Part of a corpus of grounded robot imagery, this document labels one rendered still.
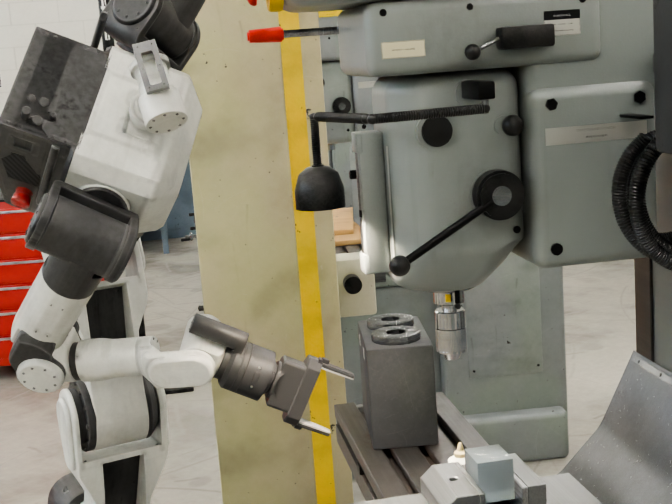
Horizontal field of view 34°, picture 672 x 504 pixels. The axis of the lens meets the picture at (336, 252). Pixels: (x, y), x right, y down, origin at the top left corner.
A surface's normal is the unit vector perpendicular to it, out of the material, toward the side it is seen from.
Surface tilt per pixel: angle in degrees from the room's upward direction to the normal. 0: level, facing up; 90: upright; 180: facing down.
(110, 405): 80
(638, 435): 63
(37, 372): 121
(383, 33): 90
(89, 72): 58
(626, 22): 90
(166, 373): 113
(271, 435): 90
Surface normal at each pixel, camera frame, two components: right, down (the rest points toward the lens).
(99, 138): 0.36, -0.42
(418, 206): -0.32, 0.19
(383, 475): -0.07, -0.98
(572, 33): 0.16, 0.17
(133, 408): 0.45, -0.04
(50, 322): -0.04, 0.67
